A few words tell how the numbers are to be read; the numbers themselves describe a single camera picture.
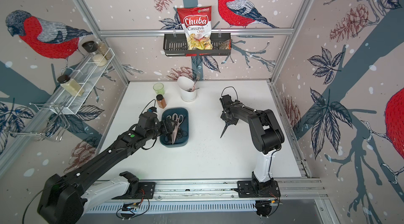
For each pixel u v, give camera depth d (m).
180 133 0.91
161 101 1.02
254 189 0.65
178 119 0.96
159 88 1.08
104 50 0.86
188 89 1.10
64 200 0.38
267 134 0.50
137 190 0.69
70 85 0.66
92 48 0.78
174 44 0.95
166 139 0.90
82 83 0.70
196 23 0.81
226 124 0.96
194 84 1.06
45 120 0.61
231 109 0.71
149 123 0.62
